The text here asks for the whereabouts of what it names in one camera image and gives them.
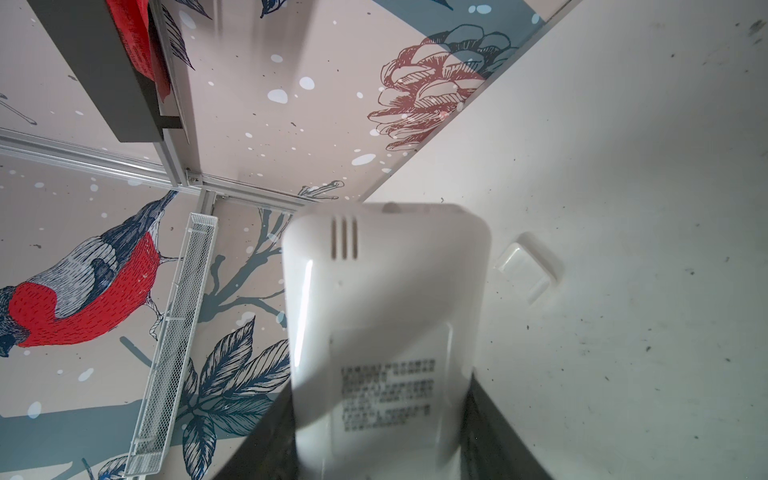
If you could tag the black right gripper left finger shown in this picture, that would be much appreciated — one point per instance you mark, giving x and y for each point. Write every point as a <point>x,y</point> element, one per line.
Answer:
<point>269,451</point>

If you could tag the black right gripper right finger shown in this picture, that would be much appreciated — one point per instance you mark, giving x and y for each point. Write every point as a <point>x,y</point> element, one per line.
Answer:
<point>490,448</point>

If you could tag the white remote control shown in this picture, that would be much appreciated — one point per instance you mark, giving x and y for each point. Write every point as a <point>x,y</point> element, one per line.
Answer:
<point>383,304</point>

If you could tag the white battery cover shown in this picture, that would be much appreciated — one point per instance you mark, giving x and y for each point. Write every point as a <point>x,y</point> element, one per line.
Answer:
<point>529,267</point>

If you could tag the Chuba cassava chips bag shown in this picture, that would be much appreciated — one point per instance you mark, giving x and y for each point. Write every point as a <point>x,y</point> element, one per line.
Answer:
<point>131,17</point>

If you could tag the white wire mesh basket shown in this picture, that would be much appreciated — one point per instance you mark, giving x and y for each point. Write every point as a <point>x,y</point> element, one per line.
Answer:
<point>155,422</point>

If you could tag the black wall basket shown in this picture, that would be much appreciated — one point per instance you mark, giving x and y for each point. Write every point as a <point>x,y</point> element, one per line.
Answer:
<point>87,38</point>

